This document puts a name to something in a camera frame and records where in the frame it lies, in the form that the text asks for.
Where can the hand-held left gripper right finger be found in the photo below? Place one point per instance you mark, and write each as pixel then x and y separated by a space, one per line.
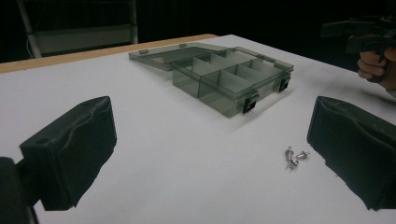
pixel 358 146

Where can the small silver screw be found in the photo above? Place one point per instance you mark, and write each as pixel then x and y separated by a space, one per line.
pixel 293 164
pixel 302 154
pixel 289 153

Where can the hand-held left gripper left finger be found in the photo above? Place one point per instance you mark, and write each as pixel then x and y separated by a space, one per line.
pixel 71 149

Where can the grey transparent compartment box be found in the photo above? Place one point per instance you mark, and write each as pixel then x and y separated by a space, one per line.
pixel 224 74

